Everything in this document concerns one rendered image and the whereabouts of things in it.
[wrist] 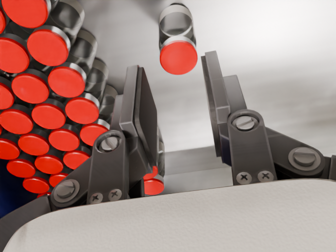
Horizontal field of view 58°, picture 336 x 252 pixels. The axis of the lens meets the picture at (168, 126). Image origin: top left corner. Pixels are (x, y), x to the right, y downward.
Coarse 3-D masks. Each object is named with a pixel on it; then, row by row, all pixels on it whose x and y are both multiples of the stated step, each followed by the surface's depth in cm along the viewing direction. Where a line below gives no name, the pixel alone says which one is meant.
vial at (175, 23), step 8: (168, 8) 18; (176, 8) 18; (184, 8) 19; (160, 16) 19; (168, 16) 18; (176, 16) 17; (184, 16) 18; (160, 24) 18; (168, 24) 17; (176, 24) 17; (184, 24) 17; (192, 24) 18; (160, 32) 17; (168, 32) 17; (176, 32) 16; (184, 32) 16; (192, 32) 17; (160, 40) 17; (168, 40) 16; (192, 40) 17; (160, 48) 16
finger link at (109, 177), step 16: (96, 144) 11; (112, 144) 11; (96, 160) 10; (112, 160) 10; (128, 160) 11; (96, 176) 10; (112, 176) 10; (128, 176) 10; (96, 192) 9; (112, 192) 9; (128, 192) 10
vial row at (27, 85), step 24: (0, 0) 15; (0, 24) 15; (0, 48) 16; (24, 48) 16; (24, 72) 17; (48, 72) 18; (24, 96) 18; (48, 96) 19; (48, 120) 19; (72, 120) 21; (72, 144) 21; (72, 168) 23
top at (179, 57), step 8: (176, 40) 16; (184, 40) 16; (168, 48) 16; (176, 48) 16; (184, 48) 16; (192, 48) 16; (160, 56) 16; (168, 56) 16; (176, 56) 16; (184, 56) 16; (192, 56) 16; (168, 64) 16; (176, 64) 16; (184, 64) 16; (192, 64) 16; (168, 72) 17; (176, 72) 17; (184, 72) 17
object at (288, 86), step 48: (96, 0) 19; (144, 0) 19; (192, 0) 19; (240, 0) 19; (288, 0) 19; (144, 48) 21; (240, 48) 21; (288, 48) 21; (192, 96) 24; (288, 96) 24; (192, 144) 28
